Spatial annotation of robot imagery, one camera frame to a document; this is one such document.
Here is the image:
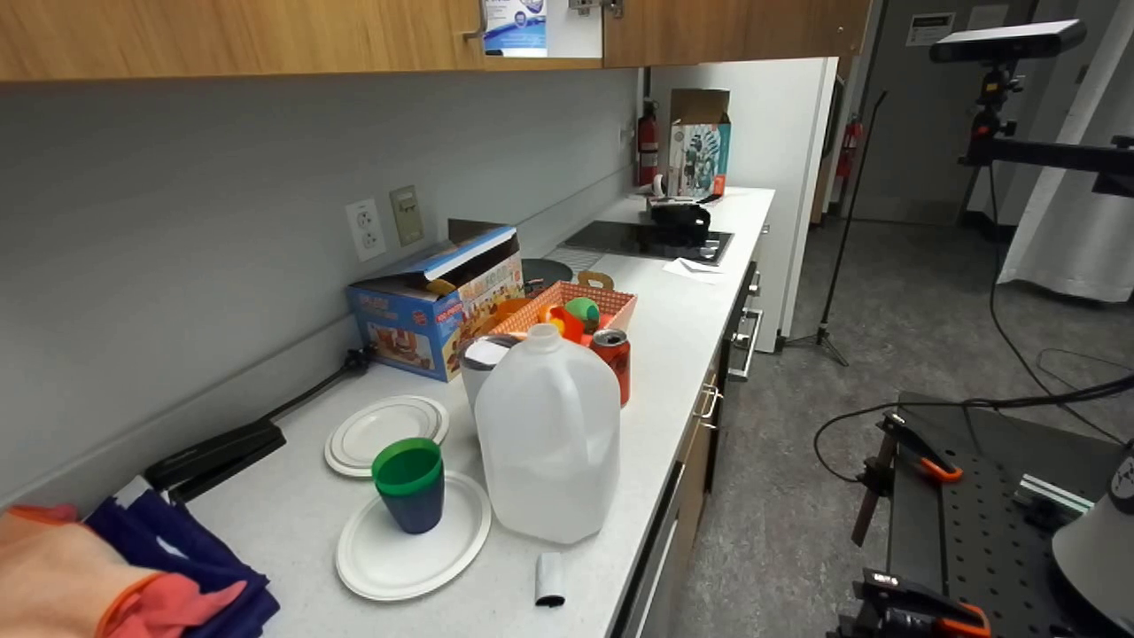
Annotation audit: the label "wooden wall cabinet door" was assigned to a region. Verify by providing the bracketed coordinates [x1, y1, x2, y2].
[598, 0, 876, 70]

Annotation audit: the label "wooden base cabinet drawers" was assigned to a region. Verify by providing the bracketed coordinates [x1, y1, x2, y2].
[676, 353, 726, 571]

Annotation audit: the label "grey metal door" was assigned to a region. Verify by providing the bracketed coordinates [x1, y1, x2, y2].
[860, 0, 985, 232]

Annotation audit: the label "green toy fruit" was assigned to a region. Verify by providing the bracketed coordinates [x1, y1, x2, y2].
[559, 291, 607, 332]

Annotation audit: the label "orange checkered toy tray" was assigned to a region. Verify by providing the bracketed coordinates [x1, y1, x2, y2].
[482, 278, 641, 412]

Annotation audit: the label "red soda can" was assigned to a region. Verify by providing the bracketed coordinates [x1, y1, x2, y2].
[588, 324, 638, 412]

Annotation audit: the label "black induction cooktop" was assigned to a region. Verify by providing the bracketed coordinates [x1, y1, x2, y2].
[557, 218, 736, 269]

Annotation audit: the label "translucent plastic milk jug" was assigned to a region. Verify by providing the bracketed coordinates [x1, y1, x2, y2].
[472, 318, 628, 550]

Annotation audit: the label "white paper sheet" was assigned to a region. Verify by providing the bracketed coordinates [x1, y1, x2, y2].
[660, 257, 718, 283]

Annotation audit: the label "black cooking pot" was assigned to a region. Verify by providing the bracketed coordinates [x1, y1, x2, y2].
[641, 192, 716, 253]

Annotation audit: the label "blue play food box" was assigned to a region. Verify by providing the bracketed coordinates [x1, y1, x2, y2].
[345, 221, 533, 387]

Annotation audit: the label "black built-in oven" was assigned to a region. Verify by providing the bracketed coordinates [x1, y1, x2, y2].
[718, 259, 770, 387]

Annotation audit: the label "red fire extinguisher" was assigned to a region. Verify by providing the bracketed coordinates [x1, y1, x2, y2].
[833, 113, 869, 194]
[629, 95, 666, 194]

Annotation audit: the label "teal printed product box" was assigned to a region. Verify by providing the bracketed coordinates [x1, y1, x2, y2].
[670, 116, 735, 198]

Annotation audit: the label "green plastic cup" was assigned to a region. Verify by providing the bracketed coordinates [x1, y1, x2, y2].
[367, 434, 449, 499]

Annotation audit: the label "small white paper plate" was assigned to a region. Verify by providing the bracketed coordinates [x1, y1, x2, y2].
[319, 392, 453, 484]

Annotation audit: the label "blue plastic cup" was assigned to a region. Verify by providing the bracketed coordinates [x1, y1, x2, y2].
[377, 484, 449, 540]

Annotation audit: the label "brown cardboard box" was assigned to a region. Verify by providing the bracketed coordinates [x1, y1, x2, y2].
[666, 87, 735, 132]

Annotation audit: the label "small white cylinder cap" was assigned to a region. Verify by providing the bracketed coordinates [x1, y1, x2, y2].
[533, 546, 570, 614]

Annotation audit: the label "white tall side panel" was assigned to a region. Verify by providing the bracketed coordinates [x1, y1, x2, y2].
[647, 54, 843, 360]

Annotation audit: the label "thin black light stand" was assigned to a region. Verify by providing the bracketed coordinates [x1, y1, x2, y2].
[783, 87, 894, 368]

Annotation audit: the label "large white paper plate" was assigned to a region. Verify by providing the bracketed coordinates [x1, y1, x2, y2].
[331, 468, 495, 605]

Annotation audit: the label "white blue paper package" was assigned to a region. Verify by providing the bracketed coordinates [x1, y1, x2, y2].
[478, 0, 554, 60]

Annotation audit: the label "black stapler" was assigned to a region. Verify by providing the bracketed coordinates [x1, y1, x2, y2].
[142, 414, 292, 506]

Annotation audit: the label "navy blue cloth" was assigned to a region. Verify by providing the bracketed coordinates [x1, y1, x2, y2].
[83, 484, 286, 638]

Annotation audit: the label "black perforated robot table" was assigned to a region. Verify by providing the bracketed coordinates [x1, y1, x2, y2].
[882, 406, 1134, 638]

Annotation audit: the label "white curtain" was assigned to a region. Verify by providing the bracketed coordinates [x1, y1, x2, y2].
[997, 0, 1134, 309]

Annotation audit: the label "aluminium profile bar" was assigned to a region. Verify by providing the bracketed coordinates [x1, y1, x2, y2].
[1012, 468, 1097, 517]

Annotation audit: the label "orange pink cloth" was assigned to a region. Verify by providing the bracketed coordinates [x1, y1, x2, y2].
[0, 499, 251, 638]

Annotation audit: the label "beige wall switch plate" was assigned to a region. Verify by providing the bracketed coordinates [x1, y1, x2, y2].
[386, 182, 425, 253]

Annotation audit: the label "black power cable with plug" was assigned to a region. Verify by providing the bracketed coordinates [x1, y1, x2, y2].
[261, 345, 377, 431]

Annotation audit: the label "white wall power outlet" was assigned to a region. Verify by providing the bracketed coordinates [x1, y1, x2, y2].
[341, 194, 392, 265]

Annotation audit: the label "orange handled black clamp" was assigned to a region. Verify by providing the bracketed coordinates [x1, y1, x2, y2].
[830, 568, 997, 638]
[847, 412, 966, 550]

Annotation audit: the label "long wooden wall cabinet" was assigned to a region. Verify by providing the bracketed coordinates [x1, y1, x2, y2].
[0, 0, 492, 89]

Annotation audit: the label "black floor cable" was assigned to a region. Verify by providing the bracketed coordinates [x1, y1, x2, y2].
[807, 371, 1134, 488]

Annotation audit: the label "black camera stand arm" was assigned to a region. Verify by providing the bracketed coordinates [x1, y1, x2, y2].
[960, 58, 1134, 198]

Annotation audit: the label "black camera on stand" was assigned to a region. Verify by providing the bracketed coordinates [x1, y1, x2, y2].
[924, 16, 1087, 69]

